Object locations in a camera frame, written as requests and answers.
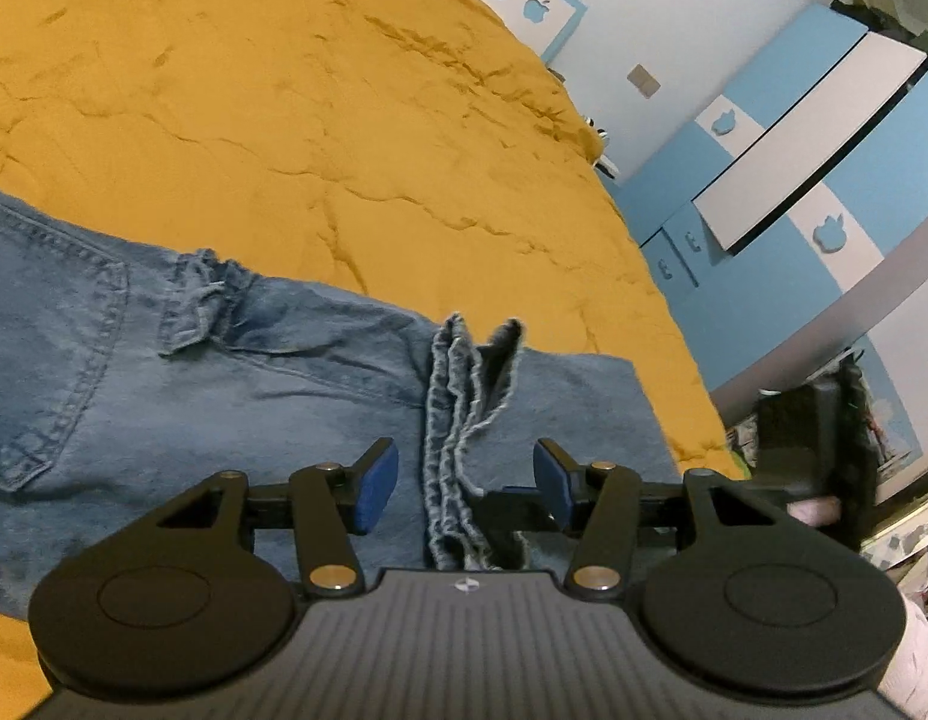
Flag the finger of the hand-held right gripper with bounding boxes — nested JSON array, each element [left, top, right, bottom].
[[471, 486, 541, 572]]

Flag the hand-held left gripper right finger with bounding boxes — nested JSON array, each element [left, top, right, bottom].
[[533, 436, 789, 596]]

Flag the printed blue panel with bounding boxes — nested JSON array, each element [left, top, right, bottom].
[[858, 337, 924, 505]]

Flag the person's right forearm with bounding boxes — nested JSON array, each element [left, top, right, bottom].
[[788, 496, 842, 530]]

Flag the black and white striped item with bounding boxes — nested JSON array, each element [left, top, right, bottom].
[[584, 116, 621, 181]]

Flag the clutter on wardrobe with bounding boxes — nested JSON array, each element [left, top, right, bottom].
[[831, 0, 928, 72]]

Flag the blue denim pants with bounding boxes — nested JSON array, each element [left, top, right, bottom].
[[0, 186, 679, 620]]

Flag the person's pink clothing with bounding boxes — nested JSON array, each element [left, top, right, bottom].
[[876, 594, 928, 720]]

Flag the blue and white wardrobe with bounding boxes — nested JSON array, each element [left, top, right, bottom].
[[612, 3, 928, 295]]

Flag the yellow bed blanket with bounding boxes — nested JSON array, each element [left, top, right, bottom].
[[0, 0, 749, 717]]

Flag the patterned cloth pile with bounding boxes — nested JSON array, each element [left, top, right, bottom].
[[860, 496, 928, 601]]

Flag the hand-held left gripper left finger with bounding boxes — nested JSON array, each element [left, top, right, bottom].
[[156, 437, 402, 598]]

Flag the small blue drawer cabinet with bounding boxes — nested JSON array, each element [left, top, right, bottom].
[[638, 202, 707, 299]]

